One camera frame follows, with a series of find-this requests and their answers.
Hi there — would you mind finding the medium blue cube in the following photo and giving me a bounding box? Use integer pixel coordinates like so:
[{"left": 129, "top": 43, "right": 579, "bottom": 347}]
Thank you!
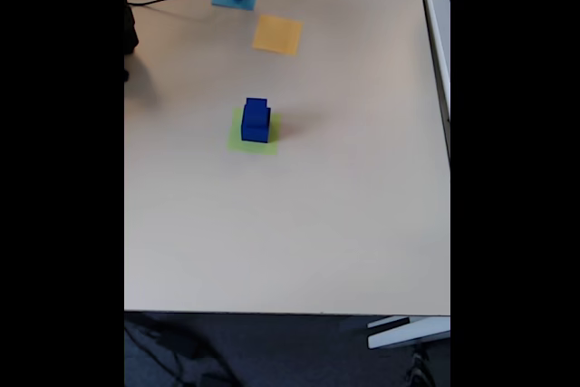
[{"left": 243, "top": 97, "right": 272, "bottom": 129}]

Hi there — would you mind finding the large blue cube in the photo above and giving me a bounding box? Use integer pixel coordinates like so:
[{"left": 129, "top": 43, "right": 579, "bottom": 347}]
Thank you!
[{"left": 240, "top": 120, "right": 272, "bottom": 143}]

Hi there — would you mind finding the white adjacent table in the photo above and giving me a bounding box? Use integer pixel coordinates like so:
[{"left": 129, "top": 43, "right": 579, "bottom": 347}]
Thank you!
[{"left": 415, "top": 0, "right": 451, "bottom": 162}]

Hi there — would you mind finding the green paper square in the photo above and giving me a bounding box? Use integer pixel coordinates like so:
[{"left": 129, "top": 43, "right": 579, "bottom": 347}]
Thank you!
[{"left": 227, "top": 108, "right": 283, "bottom": 156}]

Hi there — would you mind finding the white table foot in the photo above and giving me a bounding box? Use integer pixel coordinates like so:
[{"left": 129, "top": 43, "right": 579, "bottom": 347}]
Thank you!
[{"left": 366, "top": 315, "right": 451, "bottom": 351}]

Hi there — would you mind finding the orange paper square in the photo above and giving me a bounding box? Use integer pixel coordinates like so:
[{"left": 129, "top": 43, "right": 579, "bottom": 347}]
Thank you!
[{"left": 251, "top": 14, "right": 304, "bottom": 58}]

